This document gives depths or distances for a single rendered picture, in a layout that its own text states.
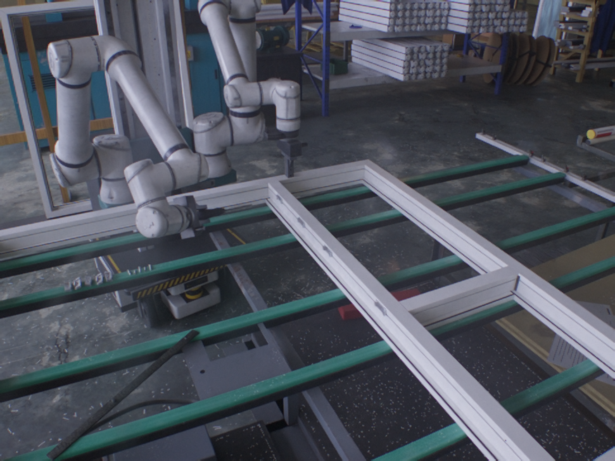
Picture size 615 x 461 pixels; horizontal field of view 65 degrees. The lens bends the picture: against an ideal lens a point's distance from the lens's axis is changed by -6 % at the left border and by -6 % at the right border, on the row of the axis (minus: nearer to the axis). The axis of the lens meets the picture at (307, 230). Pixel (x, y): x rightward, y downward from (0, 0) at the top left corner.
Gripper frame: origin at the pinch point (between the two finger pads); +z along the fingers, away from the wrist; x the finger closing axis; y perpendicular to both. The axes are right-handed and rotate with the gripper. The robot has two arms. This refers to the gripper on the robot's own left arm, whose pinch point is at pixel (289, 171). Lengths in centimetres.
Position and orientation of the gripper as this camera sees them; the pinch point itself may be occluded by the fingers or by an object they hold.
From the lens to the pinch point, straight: 194.3
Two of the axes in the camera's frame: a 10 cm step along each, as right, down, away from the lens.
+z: 0.0, 8.7, 5.0
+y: 9.1, -2.1, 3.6
